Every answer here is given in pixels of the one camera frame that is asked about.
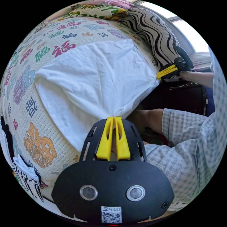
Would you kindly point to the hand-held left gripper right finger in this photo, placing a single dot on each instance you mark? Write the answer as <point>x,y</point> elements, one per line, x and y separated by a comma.
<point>122,143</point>

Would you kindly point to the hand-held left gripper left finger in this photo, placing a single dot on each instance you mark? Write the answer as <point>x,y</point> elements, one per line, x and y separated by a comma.
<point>106,141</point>

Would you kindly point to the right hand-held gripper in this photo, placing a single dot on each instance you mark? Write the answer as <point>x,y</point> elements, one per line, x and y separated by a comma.
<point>183,65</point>

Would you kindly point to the white short sleeve shirt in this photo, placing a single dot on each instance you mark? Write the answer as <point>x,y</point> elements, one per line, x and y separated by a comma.
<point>99,76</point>

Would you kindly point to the person's right forearm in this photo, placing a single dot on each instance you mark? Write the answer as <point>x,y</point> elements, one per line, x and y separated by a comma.
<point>204,79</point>

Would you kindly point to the person's left forearm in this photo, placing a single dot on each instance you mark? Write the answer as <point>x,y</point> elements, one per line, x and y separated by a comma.
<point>150,118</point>

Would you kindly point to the person's right hand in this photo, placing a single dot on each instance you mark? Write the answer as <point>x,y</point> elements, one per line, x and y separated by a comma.
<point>187,76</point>

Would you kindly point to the zebra striped pillow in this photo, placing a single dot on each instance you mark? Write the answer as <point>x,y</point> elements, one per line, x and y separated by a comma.
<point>156,35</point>

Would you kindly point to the window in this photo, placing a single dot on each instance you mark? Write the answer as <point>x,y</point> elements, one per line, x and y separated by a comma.
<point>188,32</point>

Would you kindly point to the person's body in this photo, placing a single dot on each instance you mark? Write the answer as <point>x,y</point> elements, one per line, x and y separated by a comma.
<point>188,156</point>

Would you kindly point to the pink floral pillow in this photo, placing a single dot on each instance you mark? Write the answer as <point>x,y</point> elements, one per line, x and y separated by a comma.
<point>120,3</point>

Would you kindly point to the pile of clothes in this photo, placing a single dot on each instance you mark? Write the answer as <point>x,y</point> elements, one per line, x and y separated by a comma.
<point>26,177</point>

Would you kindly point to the floral print pillow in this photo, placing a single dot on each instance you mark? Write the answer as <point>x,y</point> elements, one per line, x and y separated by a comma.
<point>99,10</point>

